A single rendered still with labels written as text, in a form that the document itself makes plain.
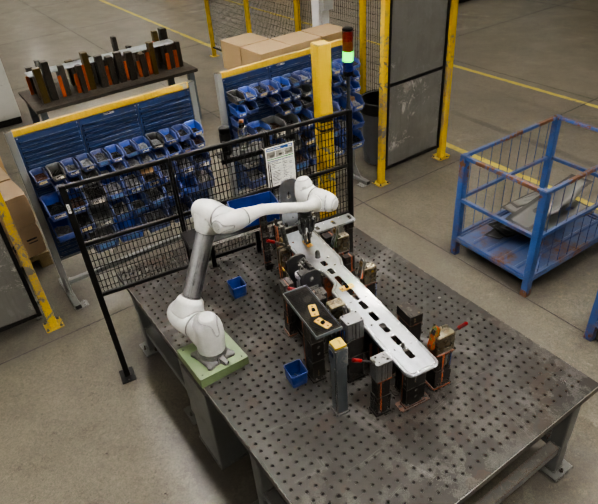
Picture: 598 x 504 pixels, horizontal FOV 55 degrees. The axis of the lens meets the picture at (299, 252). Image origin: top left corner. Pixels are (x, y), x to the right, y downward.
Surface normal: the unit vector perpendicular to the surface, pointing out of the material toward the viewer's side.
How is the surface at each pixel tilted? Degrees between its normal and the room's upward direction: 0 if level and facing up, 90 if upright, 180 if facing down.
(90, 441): 0
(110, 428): 0
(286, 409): 0
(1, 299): 88
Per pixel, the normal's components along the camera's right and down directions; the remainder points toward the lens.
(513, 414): -0.07, -0.81
